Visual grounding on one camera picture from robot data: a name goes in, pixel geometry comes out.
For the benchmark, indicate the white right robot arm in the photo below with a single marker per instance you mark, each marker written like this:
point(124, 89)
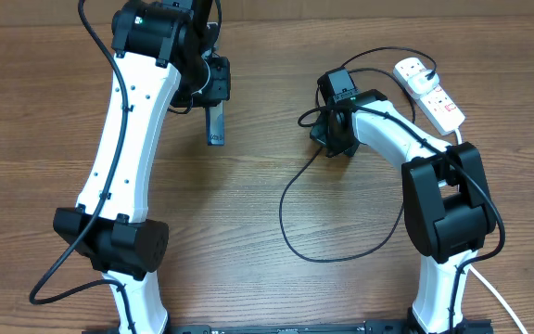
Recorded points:
point(446, 203)

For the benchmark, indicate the black Galaxy smartphone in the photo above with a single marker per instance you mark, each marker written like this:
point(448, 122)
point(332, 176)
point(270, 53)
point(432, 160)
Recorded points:
point(215, 125)

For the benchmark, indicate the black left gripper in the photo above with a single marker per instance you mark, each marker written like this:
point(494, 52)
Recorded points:
point(221, 91)

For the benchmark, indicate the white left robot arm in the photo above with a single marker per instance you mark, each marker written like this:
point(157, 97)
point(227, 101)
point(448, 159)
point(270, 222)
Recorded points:
point(164, 60)

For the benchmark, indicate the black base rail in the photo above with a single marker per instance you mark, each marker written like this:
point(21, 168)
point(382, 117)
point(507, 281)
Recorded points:
point(368, 327)

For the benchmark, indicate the white power strip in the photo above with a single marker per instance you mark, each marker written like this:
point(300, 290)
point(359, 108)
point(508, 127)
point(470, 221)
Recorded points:
point(439, 108)

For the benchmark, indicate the white charger adapter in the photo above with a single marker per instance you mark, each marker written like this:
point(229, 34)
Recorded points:
point(423, 82)

